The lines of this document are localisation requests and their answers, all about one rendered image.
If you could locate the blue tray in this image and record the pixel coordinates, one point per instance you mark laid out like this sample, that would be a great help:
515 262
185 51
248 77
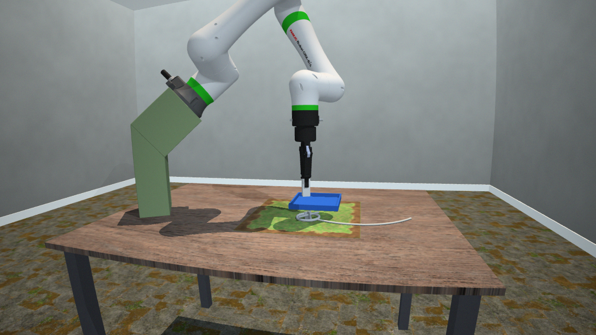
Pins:
316 201

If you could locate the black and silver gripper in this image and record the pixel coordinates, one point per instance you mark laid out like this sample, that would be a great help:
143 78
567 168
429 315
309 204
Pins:
305 135

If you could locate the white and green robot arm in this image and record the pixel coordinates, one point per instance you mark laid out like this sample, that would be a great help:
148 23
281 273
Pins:
208 49

